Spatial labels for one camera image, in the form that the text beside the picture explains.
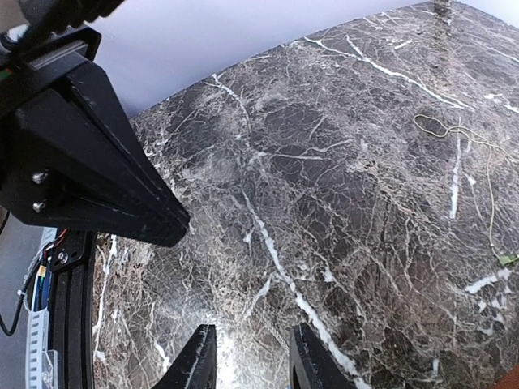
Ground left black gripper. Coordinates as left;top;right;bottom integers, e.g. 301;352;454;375
1;27;190;247

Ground gold necklace green stones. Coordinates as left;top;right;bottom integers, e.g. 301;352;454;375
412;113;518;267

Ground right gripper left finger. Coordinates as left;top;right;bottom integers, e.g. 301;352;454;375
152;324;217;389

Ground white slotted cable duct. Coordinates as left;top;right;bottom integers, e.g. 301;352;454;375
24;226;58;389

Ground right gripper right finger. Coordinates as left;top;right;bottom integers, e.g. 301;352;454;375
290;323;355;389

